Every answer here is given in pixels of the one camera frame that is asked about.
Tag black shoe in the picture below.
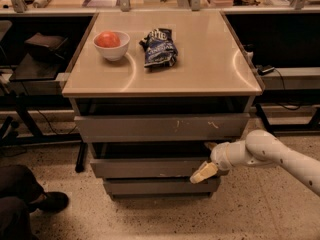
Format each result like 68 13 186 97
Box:
28 192 69 213

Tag small black device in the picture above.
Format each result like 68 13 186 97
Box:
257 65 275 76

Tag black table leg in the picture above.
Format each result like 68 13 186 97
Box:
255 104 273 134

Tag grey drawer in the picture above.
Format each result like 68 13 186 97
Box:
74 113 250 143
103 177 220 198
91 142 210 179

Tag black box on shelf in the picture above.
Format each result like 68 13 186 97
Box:
24 33 68 63

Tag blue chip bag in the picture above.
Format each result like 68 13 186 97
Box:
139 28 178 68

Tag grey top drawer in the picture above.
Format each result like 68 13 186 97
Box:
74 113 250 143

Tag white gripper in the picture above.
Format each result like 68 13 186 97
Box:
190 142 232 184

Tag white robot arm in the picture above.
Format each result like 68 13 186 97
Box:
190 130 320 196

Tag grey bottom drawer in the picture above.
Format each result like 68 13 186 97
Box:
103 177 220 198

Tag red apple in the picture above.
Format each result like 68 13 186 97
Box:
95 31 120 48

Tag grey drawer cabinet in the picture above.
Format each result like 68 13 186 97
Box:
61 9 264 200

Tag white ceramic bowl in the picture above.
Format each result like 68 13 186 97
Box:
93 31 130 61

